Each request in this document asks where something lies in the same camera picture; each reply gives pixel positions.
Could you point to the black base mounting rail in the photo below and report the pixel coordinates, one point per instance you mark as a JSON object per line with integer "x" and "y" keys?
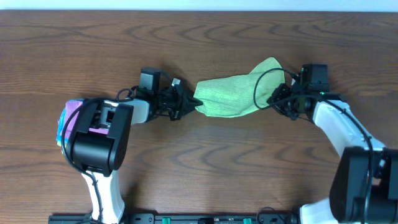
{"x": 265, "y": 218}

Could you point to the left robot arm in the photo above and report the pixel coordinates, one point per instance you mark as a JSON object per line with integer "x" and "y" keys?
{"x": 94, "y": 132}

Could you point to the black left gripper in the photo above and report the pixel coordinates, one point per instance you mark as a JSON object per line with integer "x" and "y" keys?
{"x": 178, "y": 102}

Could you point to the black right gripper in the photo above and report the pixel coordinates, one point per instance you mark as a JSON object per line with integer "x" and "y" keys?
{"x": 276, "y": 98}

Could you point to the blue folded cloth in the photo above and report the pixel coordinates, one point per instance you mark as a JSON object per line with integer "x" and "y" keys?
{"x": 70, "y": 106}

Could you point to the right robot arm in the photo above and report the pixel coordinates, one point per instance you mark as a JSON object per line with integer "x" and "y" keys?
{"x": 364, "y": 188}

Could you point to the green microfiber cloth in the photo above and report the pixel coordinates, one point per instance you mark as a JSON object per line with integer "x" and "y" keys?
{"x": 239, "y": 95}

